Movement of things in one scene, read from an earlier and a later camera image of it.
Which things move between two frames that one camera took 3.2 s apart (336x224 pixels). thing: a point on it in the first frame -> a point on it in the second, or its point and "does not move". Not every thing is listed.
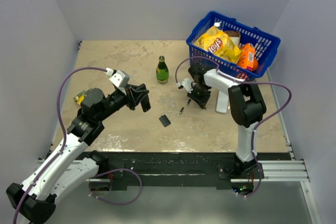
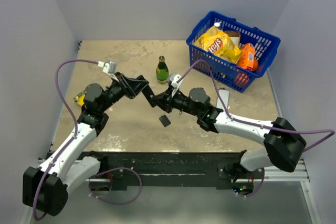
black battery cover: (164, 120) does not move
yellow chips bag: (215, 40) does not move
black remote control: (145, 104) -> (148, 92)
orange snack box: (246, 59) does not move
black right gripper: (201, 102) -> (165, 100)
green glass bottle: (162, 71) does not move
